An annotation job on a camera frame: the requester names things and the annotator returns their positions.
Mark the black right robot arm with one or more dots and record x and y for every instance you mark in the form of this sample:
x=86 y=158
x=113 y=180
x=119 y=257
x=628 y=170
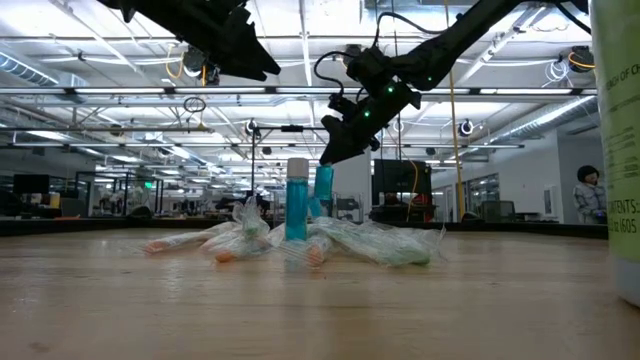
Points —
x=465 y=40

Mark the orange toothbrush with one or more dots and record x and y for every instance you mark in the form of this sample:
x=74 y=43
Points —
x=170 y=243
x=227 y=255
x=315 y=255

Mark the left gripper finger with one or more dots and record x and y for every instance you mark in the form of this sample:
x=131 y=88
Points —
x=235 y=66
x=252 y=47

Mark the large black monitor on stand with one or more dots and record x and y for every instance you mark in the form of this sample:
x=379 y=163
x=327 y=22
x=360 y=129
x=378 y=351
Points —
x=400 y=175

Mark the blue mouthwash bottle white cap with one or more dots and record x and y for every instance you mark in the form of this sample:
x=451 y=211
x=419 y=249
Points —
x=324 y=187
x=297 y=210

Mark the grey mesh chair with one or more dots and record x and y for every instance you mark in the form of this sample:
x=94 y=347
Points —
x=497 y=211

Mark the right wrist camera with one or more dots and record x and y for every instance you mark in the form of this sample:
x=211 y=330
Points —
x=342 y=106

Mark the green label wipes canister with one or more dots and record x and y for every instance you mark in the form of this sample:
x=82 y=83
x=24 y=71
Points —
x=620 y=150

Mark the black aluminium table frame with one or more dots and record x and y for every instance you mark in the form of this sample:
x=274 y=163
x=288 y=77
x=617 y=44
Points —
x=75 y=227

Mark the person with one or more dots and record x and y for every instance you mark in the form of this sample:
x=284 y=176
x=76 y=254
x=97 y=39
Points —
x=590 y=197

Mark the black frame enclosure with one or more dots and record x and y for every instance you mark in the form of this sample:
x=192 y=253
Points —
x=125 y=173

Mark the small black monitor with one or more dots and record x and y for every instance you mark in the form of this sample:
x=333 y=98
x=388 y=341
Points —
x=30 y=184

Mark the yellow container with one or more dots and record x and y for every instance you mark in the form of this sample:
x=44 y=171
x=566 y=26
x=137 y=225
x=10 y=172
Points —
x=54 y=200

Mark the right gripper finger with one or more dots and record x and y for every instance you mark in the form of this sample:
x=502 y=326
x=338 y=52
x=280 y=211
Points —
x=362 y=142
x=335 y=137

